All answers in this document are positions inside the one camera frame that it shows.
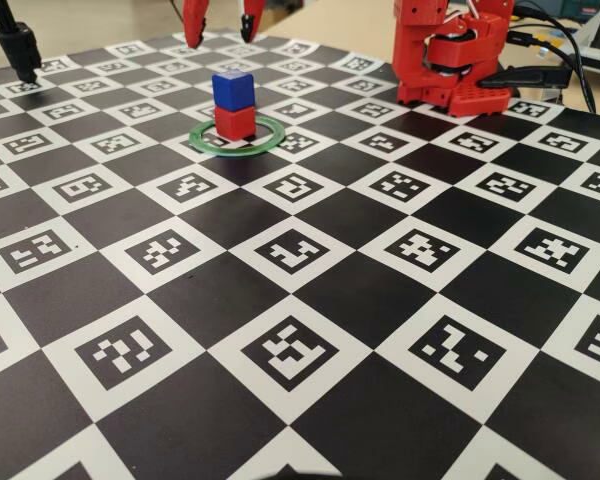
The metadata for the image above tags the red cube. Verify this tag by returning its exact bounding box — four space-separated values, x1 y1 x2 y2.
213 104 257 141

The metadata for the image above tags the orange-red robot base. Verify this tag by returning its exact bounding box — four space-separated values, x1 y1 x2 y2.
395 79 512 120

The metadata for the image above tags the black usb cable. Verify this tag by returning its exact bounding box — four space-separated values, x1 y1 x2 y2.
507 2 597 114

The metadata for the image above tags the orange-red gripper finger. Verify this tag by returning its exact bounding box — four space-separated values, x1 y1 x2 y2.
182 0 210 50
239 0 267 44

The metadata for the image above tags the black white marker checkerboard mat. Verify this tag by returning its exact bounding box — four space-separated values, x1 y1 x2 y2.
0 27 600 480

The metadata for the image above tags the green ring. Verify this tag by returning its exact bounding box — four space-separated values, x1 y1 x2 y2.
187 115 286 158

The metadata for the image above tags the green box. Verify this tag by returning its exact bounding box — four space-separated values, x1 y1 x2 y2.
561 0 600 17

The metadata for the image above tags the black cable with large plug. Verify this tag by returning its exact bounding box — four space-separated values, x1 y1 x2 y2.
479 63 599 114

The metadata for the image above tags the blue cube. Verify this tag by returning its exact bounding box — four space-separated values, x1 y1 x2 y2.
211 71 257 112

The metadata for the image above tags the black stand leg with clamp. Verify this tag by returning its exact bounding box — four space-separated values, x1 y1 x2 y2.
0 0 44 84

